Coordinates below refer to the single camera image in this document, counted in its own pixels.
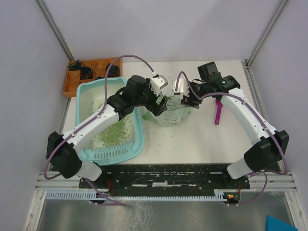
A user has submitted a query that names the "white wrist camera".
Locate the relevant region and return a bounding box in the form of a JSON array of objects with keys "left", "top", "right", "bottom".
[
  {"left": 150, "top": 71, "right": 168, "bottom": 95},
  {"left": 172, "top": 78, "right": 189, "bottom": 97}
]

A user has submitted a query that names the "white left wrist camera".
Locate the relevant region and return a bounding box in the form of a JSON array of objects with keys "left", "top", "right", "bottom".
[{"left": 150, "top": 71, "right": 168, "bottom": 95}]

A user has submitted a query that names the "teal plastic litter box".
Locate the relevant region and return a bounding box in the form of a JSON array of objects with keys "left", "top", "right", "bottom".
[{"left": 75, "top": 79, "right": 144, "bottom": 166}]

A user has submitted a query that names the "green cat litter bag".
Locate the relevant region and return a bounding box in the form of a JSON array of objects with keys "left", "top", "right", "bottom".
[{"left": 142, "top": 96, "right": 192, "bottom": 126}]

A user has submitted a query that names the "magenta plastic litter scoop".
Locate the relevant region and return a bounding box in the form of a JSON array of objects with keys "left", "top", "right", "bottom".
[{"left": 214, "top": 100, "right": 223, "bottom": 125}]

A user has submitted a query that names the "black round part in tray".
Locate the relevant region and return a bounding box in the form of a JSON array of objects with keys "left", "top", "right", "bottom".
[{"left": 105, "top": 63, "right": 120, "bottom": 77}]

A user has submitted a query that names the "light blue cable duct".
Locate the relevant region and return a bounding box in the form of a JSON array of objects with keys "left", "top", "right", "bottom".
[{"left": 45, "top": 188, "right": 228, "bottom": 201}]

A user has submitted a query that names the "green litter pellets pile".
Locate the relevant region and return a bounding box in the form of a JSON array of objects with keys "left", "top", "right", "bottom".
[{"left": 88, "top": 114, "right": 135, "bottom": 149}]

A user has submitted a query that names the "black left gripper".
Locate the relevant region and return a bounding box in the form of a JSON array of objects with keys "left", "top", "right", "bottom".
[{"left": 133, "top": 78, "right": 168, "bottom": 116}]

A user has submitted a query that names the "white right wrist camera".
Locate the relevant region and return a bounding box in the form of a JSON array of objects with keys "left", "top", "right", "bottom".
[{"left": 172, "top": 78, "right": 189, "bottom": 97}]

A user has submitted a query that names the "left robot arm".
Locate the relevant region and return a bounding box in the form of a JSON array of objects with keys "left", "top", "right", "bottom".
[{"left": 46, "top": 75, "right": 168, "bottom": 188}]

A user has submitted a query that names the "black ring part in tray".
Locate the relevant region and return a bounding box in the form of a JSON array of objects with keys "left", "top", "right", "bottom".
[{"left": 79, "top": 66, "right": 93, "bottom": 80}]

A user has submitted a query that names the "black mounting base plate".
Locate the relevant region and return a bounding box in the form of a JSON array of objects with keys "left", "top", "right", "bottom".
[{"left": 93, "top": 164, "right": 250, "bottom": 196}]

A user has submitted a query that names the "orange wooden compartment tray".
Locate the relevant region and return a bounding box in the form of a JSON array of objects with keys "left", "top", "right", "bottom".
[{"left": 63, "top": 57, "right": 116, "bottom": 98}]

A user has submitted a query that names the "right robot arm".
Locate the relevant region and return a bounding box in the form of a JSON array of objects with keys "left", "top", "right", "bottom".
[{"left": 172, "top": 62, "right": 289, "bottom": 188}]

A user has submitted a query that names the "blue foam pad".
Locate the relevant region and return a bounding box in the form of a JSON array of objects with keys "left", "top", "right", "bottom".
[{"left": 265, "top": 215, "right": 298, "bottom": 231}]

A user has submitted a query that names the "small circuit board with LEDs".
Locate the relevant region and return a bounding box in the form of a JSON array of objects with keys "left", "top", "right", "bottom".
[{"left": 226, "top": 192, "right": 241, "bottom": 204}]

